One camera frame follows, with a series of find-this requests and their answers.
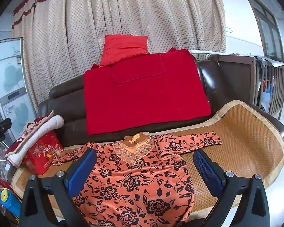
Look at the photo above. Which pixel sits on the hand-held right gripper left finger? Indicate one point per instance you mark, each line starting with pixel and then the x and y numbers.
pixel 82 172

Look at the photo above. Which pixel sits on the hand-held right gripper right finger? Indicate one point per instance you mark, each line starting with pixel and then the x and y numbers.
pixel 208 172

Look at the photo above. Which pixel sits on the orange floral shirt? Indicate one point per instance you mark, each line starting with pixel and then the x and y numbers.
pixel 132 182

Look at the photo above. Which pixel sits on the red tin box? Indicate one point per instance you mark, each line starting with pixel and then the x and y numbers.
pixel 41 156

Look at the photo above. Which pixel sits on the white refrigerator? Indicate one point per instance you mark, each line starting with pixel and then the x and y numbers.
pixel 11 75

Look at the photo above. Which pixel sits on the brown leather sofa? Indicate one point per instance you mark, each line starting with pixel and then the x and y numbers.
pixel 66 123

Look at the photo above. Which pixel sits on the white object at left edge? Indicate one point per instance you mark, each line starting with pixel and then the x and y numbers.
pixel 54 123

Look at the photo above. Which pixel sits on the woven bamboo mat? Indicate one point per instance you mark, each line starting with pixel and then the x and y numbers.
pixel 246 134

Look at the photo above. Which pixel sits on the blue yellow toy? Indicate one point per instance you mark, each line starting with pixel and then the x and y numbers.
pixel 7 201

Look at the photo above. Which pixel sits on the red blanket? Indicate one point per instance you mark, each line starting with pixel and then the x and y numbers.
pixel 144 94

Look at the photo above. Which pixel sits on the brown wooden crib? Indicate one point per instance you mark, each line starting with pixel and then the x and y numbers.
pixel 236 75

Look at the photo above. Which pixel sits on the red pillow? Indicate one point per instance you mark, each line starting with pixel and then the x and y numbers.
pixel 123 47

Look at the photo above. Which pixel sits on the brown framed window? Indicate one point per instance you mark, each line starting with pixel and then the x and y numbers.
pixel 269 28

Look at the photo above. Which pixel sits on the beige dotted curtain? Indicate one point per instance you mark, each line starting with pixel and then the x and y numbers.
pixel 132 9

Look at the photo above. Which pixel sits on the white rail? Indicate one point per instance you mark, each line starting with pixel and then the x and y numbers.
pixel 203 51

